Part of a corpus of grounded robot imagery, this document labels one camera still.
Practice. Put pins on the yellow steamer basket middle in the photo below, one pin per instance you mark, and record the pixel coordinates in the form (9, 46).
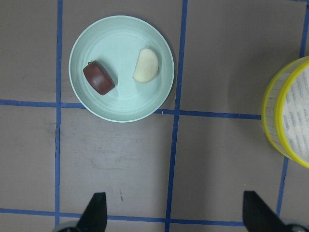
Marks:
(285, 111)

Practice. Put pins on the white bun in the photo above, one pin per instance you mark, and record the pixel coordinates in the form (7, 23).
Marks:
(146, 66)

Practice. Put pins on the light green plate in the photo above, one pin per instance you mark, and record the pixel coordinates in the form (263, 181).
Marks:
(115, 42)

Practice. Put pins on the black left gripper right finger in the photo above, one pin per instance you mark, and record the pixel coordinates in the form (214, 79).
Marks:
(258, 217)

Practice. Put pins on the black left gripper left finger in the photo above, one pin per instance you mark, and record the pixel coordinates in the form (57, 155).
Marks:
(94, 217)

